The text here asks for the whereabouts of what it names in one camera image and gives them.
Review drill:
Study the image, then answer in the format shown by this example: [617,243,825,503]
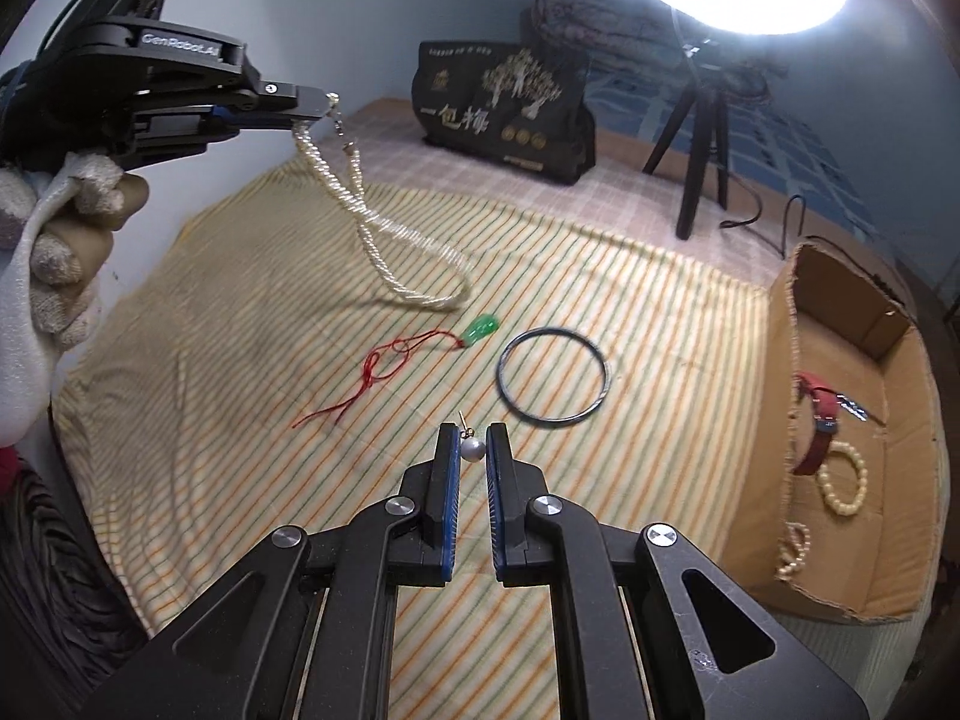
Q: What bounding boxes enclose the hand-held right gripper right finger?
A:
[484,424,875,720]

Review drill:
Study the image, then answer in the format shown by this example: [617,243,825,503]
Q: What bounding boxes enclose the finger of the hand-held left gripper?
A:
[246,77,336,125]
[201,106,301,149]

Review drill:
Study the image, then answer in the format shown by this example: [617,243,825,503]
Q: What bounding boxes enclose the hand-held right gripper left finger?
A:
[79,424,462,720]

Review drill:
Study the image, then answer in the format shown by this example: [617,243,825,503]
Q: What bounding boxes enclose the pearl drop earring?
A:
[456,411,485,464]

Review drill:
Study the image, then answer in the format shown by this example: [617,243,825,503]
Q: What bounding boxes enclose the twisted pearl necklace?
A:
[289,92,473,312]

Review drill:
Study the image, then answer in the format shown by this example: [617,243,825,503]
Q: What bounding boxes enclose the small pearl necklace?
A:
[776,521,813,582]

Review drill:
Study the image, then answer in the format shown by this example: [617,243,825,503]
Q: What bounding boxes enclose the red strap wristwatch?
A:
[791,371,871,477]

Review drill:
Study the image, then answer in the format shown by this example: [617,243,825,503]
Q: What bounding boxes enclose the cream bead bracelet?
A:
[816,441,869,517]

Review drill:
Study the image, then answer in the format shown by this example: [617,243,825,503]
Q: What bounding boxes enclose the cardboard box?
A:
[769,238,942,625]

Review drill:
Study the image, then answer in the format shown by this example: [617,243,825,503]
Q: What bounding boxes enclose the person's left forearm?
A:
[0,397,57,492]

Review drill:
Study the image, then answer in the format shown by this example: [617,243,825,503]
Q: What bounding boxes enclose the person's left hand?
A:
[0,150,147,398]

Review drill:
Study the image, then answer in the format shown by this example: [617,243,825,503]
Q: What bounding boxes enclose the dark thin bangle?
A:
[495,326,612,428]

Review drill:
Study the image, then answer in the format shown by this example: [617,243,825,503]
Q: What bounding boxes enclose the black printed bag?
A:
[411,37,599,185]

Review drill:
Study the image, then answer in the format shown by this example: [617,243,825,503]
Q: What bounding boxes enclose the yellow striped blanket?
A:
[56,169,796,720]

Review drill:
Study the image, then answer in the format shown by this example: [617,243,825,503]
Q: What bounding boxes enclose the pink plaid bed sheet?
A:
[330,97,788,293]

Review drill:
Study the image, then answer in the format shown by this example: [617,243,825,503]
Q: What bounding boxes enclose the black tripod stand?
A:
[641,41,732,241]

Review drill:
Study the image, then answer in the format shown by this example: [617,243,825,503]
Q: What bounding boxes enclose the dark ribbed cloth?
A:
[0,465,155,720]

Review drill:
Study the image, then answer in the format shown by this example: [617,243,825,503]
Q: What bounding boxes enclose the green pendant on red cord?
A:
[291,313,497,430]

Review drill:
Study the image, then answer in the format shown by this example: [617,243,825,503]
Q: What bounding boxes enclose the black power cable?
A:
[718,176,905,293]

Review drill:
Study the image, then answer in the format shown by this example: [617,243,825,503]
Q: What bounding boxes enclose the ring light on tripod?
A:
[585,52,882,241]

